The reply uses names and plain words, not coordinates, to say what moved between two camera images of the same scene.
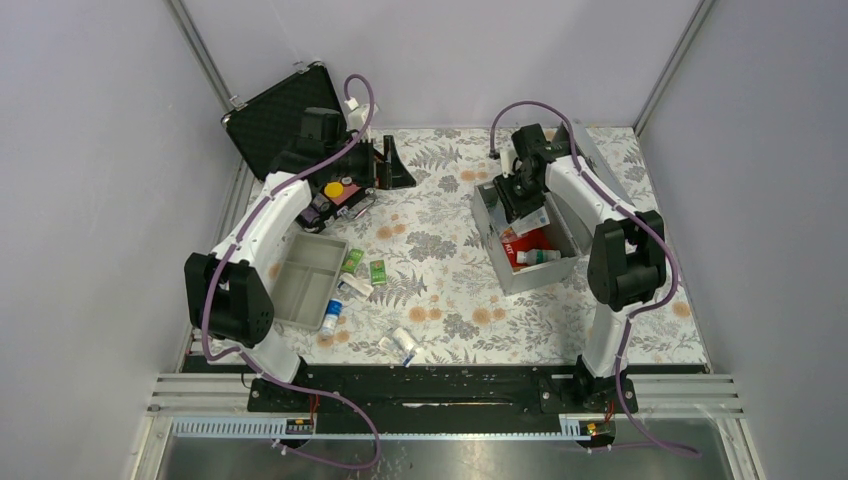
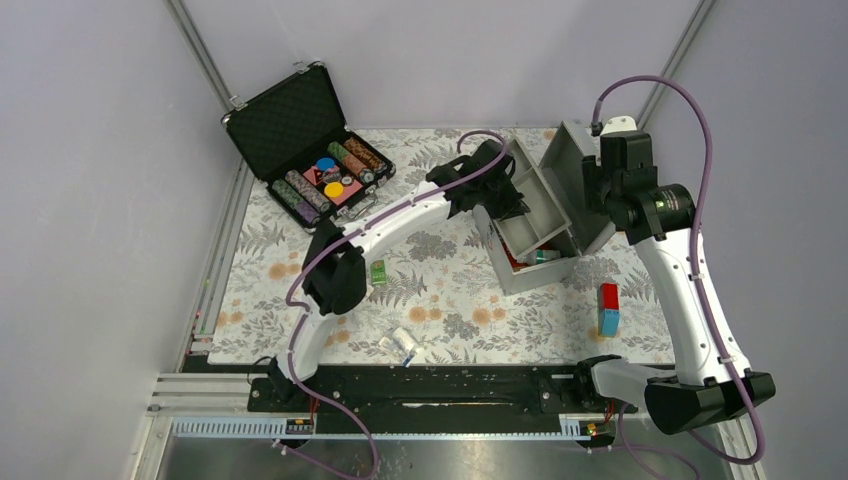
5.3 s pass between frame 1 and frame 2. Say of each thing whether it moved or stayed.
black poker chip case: stayed
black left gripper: moved
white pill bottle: stayed
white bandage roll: stayed
